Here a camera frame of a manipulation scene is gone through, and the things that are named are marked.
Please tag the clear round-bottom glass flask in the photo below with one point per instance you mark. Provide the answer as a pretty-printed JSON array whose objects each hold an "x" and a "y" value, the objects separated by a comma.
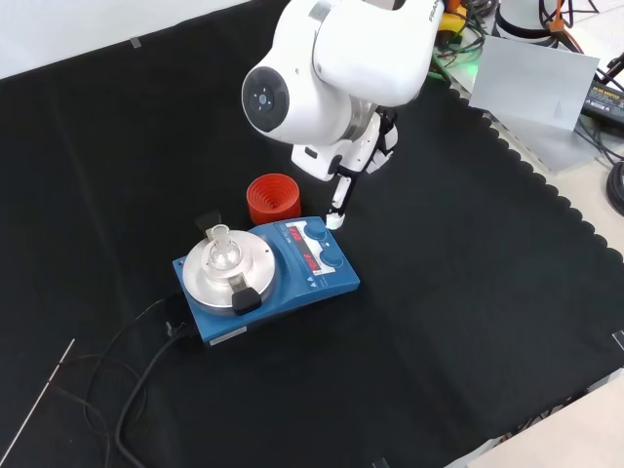
[{"x": 223, "y": 253}]

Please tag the grey tape piece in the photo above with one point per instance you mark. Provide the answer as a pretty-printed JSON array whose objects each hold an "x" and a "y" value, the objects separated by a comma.
[
  {"x": 619, "y": 339},
  {"x": 136, "y": 43},
  {"x": 381, "y": 463}
]

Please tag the black power adapter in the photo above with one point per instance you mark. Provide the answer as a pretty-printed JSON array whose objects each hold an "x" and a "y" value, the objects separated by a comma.
[{"x": 604, "y": 102}]

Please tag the thin glass rod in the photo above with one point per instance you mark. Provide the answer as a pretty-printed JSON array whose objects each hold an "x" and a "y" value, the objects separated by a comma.
[{"x": 39, "y": 397}]

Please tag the red ribbed round holder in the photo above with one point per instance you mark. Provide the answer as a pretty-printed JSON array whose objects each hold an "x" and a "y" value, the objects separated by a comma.
[{"x": 273, "y": 207}]

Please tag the black bench cloth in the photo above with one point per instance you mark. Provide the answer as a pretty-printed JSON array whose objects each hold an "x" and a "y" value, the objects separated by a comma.
[{"x": 439, "y": 317}]

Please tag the pale grey board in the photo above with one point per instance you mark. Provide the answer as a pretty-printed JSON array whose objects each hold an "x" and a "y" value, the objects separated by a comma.
[{"x": 531, "y": 92}]

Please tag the heater with blue base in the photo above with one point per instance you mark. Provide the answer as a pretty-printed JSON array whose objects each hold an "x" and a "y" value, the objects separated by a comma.
[{"x": 292, "y": 292}]

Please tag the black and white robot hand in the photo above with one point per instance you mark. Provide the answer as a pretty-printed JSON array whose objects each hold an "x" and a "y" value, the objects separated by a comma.
[{"x": 317, "y": 161}]

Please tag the yellow stop button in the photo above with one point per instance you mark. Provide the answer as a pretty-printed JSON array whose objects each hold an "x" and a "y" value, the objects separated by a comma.
[{"x": 452, "y": 23}]

